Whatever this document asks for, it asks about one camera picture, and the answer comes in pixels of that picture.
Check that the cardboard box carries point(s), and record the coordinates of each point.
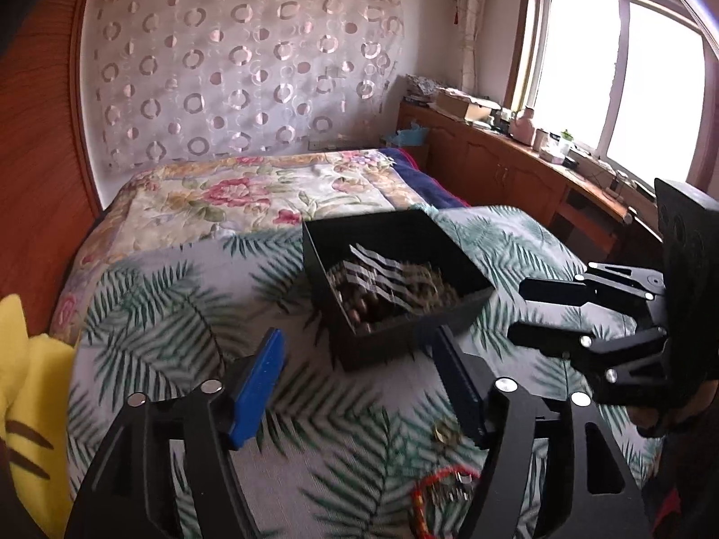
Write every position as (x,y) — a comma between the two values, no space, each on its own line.
(463,105)

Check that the patterned cloth pile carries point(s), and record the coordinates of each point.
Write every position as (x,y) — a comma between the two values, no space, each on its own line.
(426,88)

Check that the brown wooden wardrobe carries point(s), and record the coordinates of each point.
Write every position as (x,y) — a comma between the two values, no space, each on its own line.
(39,151)

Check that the white tissue box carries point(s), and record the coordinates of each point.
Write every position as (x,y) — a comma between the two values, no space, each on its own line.
(551,154)

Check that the window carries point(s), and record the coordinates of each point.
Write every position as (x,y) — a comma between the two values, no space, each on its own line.
(618,67)

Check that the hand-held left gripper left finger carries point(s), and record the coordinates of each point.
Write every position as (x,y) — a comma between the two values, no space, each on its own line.
(258,384)

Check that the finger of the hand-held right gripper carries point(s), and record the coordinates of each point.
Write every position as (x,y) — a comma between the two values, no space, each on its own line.
(561,341)
(567,291)

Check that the navy blanket with red fringe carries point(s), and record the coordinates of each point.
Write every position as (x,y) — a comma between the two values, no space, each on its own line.
(427,185)

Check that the circle pattern curtain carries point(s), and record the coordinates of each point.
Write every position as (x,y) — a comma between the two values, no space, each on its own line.
(241,67)

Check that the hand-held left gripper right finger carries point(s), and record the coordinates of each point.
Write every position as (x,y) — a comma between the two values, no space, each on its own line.
(456,384)

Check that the long wooden cabinet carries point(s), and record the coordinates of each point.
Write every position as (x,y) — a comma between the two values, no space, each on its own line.
(494,174)

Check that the pink jug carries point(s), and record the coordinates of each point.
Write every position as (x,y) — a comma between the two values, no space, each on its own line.
(524,128)

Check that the floral blanket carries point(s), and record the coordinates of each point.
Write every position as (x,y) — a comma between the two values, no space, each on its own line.
(224,196)

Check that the leaf print cloth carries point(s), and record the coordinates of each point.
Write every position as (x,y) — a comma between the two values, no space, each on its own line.
(185,314)

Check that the blue bag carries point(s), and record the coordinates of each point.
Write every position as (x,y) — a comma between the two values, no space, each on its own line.
(407,136)

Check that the small gold ornament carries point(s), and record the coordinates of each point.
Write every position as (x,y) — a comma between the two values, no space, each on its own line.
(444,435)

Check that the black box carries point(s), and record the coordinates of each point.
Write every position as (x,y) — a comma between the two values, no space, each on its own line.
(393,342)

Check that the patterned window curtain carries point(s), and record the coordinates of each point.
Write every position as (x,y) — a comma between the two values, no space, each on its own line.
(477,22)

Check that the yellow plush toy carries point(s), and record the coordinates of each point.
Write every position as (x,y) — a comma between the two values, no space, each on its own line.
(33,404)

